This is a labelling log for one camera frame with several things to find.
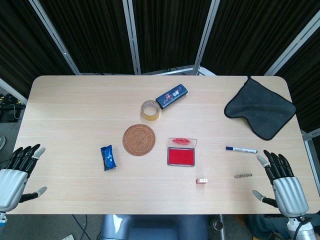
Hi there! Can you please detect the black round knob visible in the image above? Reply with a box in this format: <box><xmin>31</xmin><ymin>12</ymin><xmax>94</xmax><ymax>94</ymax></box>
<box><xmin>211</xmin><ymin>218</ymin><xmax>224</xmax><ymax>231</ymax></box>

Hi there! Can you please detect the black pleated curtain panel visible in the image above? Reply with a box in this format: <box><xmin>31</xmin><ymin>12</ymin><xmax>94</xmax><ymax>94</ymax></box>
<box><xmin>131</xmin><ymin>0</ymin><xmax>214</xmax><ymax>73</ymax></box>
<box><xmin>274</xmin><ymin>26</ymin><xmax>320</xmax><ymax>133</ymax></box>
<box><xmin>200</xmin><ymin>0</ymin><xmax>320</xmax><ymax>75</ymax></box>
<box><xmin>39</xmin><ymin>0</ymin><xmax>136</xmax><ymax>75</ymax></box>
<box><xmin>0</xmin><ymin>0</ymin><xmax>76</xmax><ymax>97</ymax></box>

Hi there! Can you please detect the grey metal table leg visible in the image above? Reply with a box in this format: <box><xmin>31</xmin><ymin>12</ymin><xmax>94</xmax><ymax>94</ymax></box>
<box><xmin>300</xmin><ymin>129</ymin><xmax>320</xmax><ymax>186</ymax></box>

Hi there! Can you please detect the round woven brown coaster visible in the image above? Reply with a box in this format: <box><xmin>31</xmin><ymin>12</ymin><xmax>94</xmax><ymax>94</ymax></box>
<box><xmin>122</xmin><ymin>124</ymin><xmax>157</xmax><ymax>158</ymax></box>

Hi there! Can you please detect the black yellow floor equipment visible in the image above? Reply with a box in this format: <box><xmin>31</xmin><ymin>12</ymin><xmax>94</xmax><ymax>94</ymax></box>
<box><xmin>0</xmin><ymin>93</ymin><xmax>26</xmax><ymax>124</ymax></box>

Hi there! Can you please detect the blue-grey robot torso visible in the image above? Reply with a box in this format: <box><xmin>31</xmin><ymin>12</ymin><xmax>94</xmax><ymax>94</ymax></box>
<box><xmin>98</xmin><ymin>214</ymin><xmax>209</xmax><ymax>240</ymax></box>

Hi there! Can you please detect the grey metal screen post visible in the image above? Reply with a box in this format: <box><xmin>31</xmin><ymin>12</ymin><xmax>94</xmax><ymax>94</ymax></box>
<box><xmin>28</xmin><ymin>0</ymin><xmax>81</xmax><ymax>75</ymax></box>
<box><xmin>264</xmin><ymin>11</ymin><xmax>320</xmax><ymax>76</ymax></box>
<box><xmin>193</xmin><ymin>0</ymin><xmax>221</xmax><ymax>76</ymax></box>
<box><xmin>0</xmin><ymin>77</ymin><xmax>28</xmax><ymax>104</ymax></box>
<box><xmin>121</xmin><ymin>0</ymin><xmax>142</xmax><ymax>76</ymax></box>

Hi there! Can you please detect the dark grey microfibre cloth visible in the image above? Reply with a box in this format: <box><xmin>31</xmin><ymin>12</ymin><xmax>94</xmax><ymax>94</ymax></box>
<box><xmin>223</xmin><ymin>76</ymin><xmax>297</xmax><ymax>141</ymax></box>

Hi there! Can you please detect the blue snack packet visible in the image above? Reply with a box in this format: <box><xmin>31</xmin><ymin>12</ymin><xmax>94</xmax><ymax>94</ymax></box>
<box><xmin>100</xmin><ymin>145</ymin><xmax>118</xmax><ymax>172</ymax></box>

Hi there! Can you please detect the red ink pad clear lid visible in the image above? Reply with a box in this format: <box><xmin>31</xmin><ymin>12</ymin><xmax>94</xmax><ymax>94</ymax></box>
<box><xmin>166</xmin><ymin>137</ymin><xmax>198</xmax><ymax>168</ymax></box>

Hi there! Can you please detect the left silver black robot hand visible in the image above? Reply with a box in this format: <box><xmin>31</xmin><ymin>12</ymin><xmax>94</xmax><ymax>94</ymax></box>
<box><xmin>0</xmin><ymin>143</ymin><xmax>48</xmax><ymax>213</ymax></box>

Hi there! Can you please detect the dark blue printed case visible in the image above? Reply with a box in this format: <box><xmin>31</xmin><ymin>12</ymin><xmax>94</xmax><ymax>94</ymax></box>
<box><xmin>155</xmin><ymin>83</ymin><xmax>189</xmax><ymax>111</ymax></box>

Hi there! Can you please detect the white blue-capped marker pen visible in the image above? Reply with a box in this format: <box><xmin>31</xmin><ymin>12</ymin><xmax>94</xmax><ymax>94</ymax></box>
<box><xmin>225</xmin><ymin>146</ymin><xmax>259</xmax><ymax>155</ymax></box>

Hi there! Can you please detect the yellow adhesive tape roll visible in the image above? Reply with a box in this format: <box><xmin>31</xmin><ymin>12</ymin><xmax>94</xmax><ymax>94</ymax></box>
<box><xmin>140</xmin><ymin>99</ymin><xmax>162</xmax><ymax>122</ymax></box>

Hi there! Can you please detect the grey screen base rail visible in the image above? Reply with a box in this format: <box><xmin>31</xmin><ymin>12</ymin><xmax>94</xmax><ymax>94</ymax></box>
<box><xmin>140</xmin><ymin>64</ymin><xmax>195</xmax><ymax>76</ymax></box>

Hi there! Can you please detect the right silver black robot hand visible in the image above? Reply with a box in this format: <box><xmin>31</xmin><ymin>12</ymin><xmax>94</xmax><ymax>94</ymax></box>
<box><xmin>251</xmin><ymin>149</ymin><xmax>310</xmax><ymax>218</ymax></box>

